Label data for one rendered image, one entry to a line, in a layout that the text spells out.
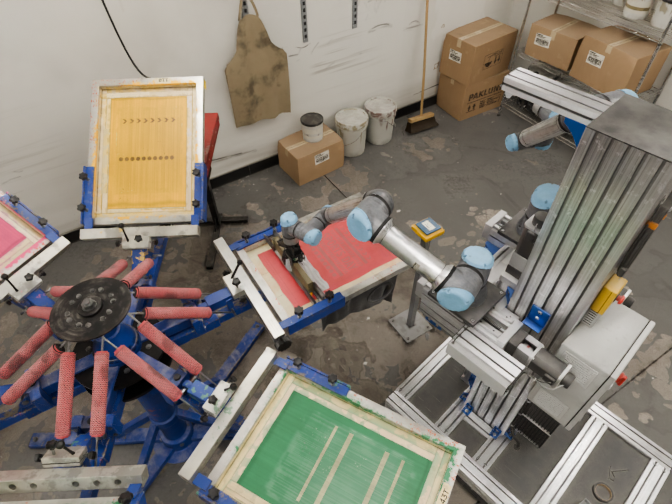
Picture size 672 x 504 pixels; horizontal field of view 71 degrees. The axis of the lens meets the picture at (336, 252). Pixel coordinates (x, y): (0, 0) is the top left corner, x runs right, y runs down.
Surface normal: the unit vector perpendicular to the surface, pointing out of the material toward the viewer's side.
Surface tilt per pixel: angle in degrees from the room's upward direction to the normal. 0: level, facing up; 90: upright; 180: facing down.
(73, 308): 0
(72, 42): 90
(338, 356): 0
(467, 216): 0
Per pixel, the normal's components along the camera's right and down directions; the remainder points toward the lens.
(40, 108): 0.53, 0.63
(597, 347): -0.01, -0.67
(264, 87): 0.07, 0.73
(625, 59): -0.85, 0.37
